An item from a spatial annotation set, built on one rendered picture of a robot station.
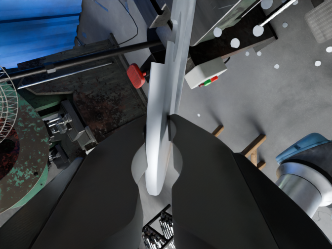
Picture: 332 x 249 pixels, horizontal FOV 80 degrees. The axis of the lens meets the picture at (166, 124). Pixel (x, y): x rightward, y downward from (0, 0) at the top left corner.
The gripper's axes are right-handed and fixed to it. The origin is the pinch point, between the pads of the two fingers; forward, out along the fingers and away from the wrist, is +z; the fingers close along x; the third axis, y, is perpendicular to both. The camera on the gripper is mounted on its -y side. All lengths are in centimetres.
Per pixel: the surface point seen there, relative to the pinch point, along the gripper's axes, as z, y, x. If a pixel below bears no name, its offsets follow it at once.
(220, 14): 27.3, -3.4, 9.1
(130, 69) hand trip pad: 51, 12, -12
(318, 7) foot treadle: 71, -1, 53
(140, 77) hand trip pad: 48, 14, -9
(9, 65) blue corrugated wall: 227, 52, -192
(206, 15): 29.3, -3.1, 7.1
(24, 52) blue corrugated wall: 228, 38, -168
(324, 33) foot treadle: 68, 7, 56
